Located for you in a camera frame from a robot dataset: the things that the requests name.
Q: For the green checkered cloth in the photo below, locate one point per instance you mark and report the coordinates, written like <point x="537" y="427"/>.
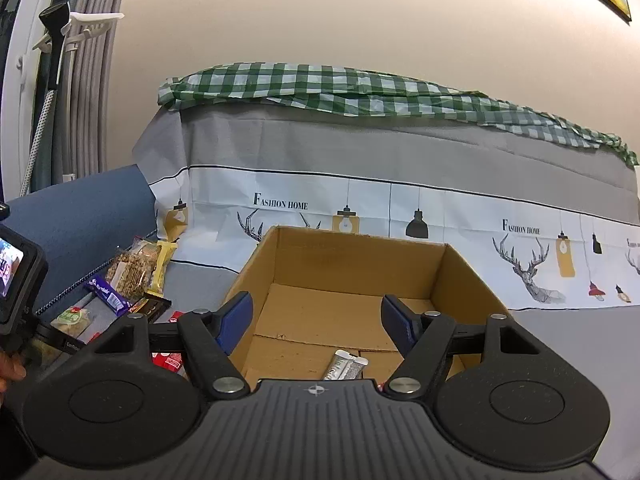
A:
<point x="350" y="87"/>

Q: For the white plastic hanger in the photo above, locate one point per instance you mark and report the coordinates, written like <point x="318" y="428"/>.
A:
<point x="92" y="22"/>

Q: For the dark brown snack packet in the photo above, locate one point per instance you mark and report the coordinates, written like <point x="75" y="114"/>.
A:
<point x="152" y="306"/>

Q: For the printed grey white sofa cover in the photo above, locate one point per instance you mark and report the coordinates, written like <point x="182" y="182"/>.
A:
<point x="300" y="160"/>

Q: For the clear oat cracker packet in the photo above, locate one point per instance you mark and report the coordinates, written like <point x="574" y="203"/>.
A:
<point x="130" y="272"/>

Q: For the clear biscuit bag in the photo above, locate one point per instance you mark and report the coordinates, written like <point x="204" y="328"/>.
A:
<point x="142" y="245"/>

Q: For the green snack packet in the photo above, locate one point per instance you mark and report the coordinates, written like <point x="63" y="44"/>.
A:
<point x="70" y="319"/>

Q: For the red snack packet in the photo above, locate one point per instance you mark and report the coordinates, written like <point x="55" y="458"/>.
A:
<point x="167" y="360"/>

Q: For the silver snack bar packet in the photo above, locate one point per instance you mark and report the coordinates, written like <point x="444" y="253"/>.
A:
<point x="344" y="366"/>

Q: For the person's left hand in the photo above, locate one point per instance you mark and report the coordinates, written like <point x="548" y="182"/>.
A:
<point x="9" y="372"/>

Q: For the purple snack packet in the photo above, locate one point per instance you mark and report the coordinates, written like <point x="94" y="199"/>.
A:
<point x="107" y="295"/>

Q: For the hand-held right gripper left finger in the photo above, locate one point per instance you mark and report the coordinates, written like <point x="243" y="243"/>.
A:
<point x="236" y="319"/>

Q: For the blue fabric sofa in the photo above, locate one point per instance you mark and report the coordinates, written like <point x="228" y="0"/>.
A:
<point x="75" y="220"/>

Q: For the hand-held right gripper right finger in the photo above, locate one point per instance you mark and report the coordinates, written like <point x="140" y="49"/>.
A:
<point x="396" y="319"/>

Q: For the grey curtain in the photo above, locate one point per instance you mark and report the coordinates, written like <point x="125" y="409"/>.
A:
<point x="90" y="110"/>

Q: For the yellow snack packet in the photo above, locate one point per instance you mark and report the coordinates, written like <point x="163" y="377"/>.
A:
<point x="162" y="265"/>

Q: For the brown cardboard box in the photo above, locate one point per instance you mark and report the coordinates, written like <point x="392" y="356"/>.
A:
<point x="350" y="260"/>

